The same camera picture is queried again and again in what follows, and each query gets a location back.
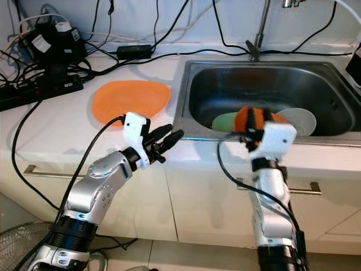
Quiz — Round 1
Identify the white kitchen cabinet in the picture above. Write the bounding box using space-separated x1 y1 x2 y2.
0 155 361 255

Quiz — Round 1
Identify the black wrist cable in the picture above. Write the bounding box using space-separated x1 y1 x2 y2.
217 132 302 243
59 116 126 221

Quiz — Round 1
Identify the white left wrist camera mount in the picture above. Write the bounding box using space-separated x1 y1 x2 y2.
123 112 152 169

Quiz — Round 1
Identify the white bowl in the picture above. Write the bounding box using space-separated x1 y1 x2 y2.
279 107 315 137

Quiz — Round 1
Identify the steel cabinet drawer handle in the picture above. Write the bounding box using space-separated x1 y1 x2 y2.
23 165 91 180
237 180 322 196

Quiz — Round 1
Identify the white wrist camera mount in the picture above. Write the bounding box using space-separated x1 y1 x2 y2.
123 112 152 169
254 121 297 161

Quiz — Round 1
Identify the floor fan with wire grille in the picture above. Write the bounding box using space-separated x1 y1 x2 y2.
0 222 60 271

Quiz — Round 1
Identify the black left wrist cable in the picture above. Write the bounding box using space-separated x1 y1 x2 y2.
59 116 126 221

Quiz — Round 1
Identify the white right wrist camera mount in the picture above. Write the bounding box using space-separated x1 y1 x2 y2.
254 121 297 161

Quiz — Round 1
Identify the black power strip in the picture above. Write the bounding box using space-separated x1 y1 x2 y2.
0 76 84 111

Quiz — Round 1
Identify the green plate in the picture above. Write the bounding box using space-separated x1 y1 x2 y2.
212 112 237 133

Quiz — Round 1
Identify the black charger with white label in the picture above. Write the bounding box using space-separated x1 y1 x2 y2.
25 21 85 67

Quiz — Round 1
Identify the steel kitchen faucet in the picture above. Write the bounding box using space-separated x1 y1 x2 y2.
245 0 302 62

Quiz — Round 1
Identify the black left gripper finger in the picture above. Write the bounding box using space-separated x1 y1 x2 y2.
158 130 185 154
148 124 173 143

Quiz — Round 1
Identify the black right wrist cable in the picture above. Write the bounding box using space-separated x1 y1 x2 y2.
217 132 302 243

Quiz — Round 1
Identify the stainless steel sink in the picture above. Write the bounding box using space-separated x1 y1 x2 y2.
174 59 361 147

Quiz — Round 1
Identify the black power adapter brick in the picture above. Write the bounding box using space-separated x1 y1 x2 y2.
117 44 154 60

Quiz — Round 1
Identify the orange plastic bowl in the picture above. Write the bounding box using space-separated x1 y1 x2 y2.
233 106 289 134

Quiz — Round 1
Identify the black power strip cord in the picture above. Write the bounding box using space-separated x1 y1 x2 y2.
11 100 60 218

